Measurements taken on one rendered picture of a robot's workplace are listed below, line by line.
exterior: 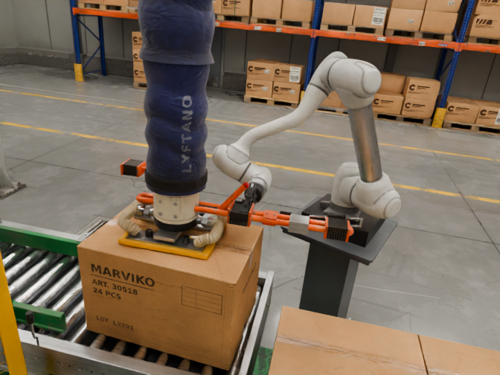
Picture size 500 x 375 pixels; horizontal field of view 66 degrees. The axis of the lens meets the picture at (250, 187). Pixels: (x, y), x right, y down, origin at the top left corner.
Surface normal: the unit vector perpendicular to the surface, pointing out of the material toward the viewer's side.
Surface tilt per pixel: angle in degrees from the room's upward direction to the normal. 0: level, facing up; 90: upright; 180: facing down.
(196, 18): 78
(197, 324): 90
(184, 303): 90
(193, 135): 70
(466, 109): 90
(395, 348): 0
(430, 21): 90
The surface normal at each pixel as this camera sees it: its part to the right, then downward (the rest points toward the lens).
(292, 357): 0.08, -0.91
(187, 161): 0.62, 0.08
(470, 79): -0.23, 0.38
